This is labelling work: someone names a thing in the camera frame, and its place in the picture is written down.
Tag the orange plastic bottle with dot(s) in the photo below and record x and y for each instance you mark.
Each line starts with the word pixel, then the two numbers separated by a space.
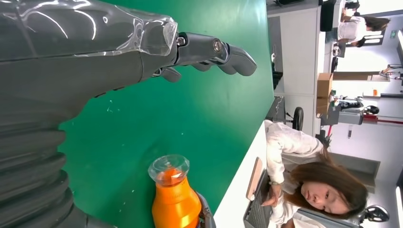
pixel 174 201

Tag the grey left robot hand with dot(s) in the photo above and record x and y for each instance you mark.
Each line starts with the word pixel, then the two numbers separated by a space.
pixel 63 56

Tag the white desk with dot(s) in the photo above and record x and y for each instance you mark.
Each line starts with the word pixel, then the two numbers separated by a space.
pixel 239 188

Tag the plain brown cardboard box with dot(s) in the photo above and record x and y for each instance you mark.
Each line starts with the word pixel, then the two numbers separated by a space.
pixel 324 91

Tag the green table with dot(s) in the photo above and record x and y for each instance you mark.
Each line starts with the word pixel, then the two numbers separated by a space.
pixel 189 110

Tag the black wheel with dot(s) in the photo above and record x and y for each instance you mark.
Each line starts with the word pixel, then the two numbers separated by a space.
pixel 298 119

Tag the person in background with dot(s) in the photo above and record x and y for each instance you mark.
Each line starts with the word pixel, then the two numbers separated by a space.
pixel 352 28

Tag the dark grey laptop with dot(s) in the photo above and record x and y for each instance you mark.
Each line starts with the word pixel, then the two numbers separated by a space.
pixel 256 210

